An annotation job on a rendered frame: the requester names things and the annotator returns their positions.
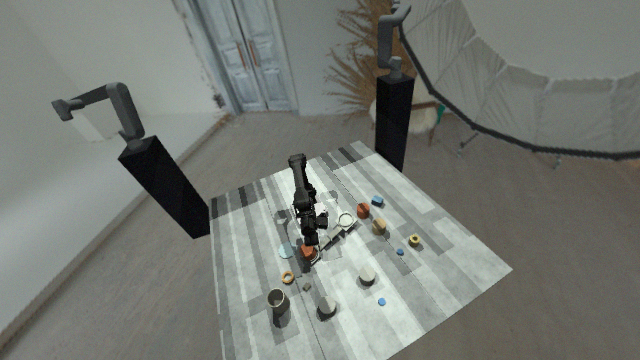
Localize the beige hollow cylinder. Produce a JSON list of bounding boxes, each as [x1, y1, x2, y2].
[[267, 288, 290, 313]]

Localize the brown ring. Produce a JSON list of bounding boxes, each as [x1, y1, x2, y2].
[[282, 271, 294, 284]]

